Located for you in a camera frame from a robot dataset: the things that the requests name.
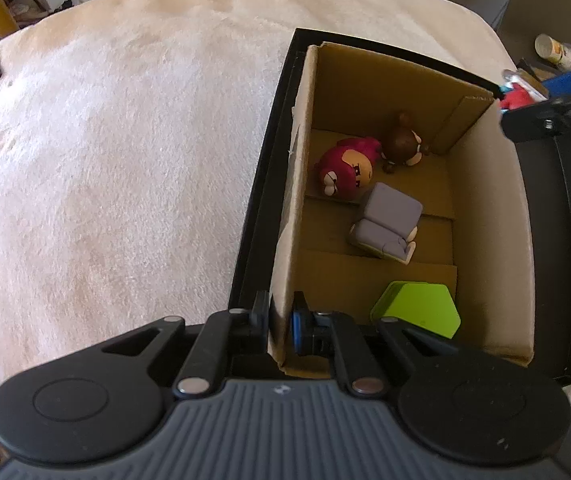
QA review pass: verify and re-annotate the purple cube toy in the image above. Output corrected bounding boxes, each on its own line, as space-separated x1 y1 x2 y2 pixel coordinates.
348 182 423 264

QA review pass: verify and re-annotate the green cube toy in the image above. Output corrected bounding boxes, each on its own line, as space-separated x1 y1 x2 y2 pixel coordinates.
370 281 461 339

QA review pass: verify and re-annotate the cream fuzzy blanket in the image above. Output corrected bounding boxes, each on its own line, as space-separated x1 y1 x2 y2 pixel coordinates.
0 0 510 384

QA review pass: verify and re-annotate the brown cardboard box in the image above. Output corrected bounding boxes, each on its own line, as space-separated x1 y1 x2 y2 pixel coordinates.
269 42 535 378

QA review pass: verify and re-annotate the red pink plush figurine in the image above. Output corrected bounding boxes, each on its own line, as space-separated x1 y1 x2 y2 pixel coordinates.
315 136 382 200

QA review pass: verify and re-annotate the stack of paper cups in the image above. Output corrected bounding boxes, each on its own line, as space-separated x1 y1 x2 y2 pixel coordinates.
534 34 571 72

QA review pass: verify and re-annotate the black shallow tray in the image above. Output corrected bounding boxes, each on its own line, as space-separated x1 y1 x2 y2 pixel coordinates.
230 29 571 384

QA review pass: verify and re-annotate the red figurine with box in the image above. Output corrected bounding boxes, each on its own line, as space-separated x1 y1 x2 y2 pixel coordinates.
500 68 549 112

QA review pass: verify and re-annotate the brown haired doll figurine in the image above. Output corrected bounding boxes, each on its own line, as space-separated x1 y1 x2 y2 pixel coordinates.
380 112 427 174

